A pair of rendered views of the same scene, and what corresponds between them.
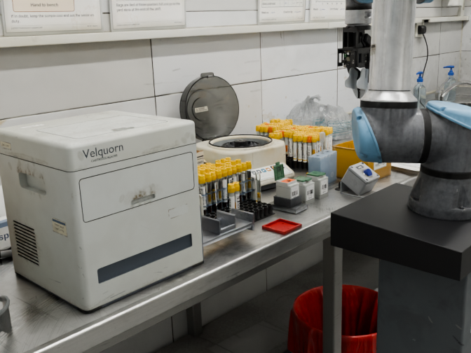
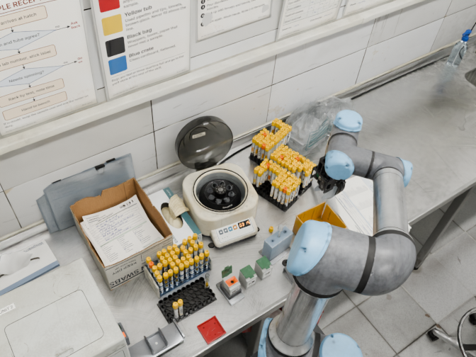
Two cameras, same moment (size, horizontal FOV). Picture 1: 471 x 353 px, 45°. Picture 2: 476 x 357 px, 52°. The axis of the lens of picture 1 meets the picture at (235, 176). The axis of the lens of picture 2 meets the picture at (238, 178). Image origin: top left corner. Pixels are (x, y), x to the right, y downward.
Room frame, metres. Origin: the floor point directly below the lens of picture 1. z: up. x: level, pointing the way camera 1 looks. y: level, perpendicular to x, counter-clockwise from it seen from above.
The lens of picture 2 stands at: (0.67, -0.22, 2.36)
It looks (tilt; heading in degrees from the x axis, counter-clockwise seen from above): 50 degrees down; 8
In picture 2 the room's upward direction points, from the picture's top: 6 degrees clockwise
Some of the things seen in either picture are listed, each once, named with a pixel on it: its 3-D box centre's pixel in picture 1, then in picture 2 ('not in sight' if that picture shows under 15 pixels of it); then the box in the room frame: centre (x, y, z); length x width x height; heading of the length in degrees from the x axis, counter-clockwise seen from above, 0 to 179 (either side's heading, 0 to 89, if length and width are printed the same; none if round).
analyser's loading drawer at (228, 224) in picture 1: (211, 228); (149, 346); (1.16, 0.06, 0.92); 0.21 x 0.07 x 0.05; 136
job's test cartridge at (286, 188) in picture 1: (287, 192); (231, 285); (1.42, -0.13, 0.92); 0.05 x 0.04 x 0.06; 48
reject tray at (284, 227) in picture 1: (282, 226); (211, 329); (1.28, -0.11, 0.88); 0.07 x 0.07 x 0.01; 46
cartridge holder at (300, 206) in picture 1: (287, 202); (230, 289); (1.42, -0.13, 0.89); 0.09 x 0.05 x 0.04; 48
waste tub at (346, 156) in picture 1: (362, 160); (319, 229); (1.71, -0.39, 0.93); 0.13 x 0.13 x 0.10; 43
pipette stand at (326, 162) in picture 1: (322, 170); (277, 244); (1.61, -0.26, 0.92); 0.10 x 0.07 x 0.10; 142
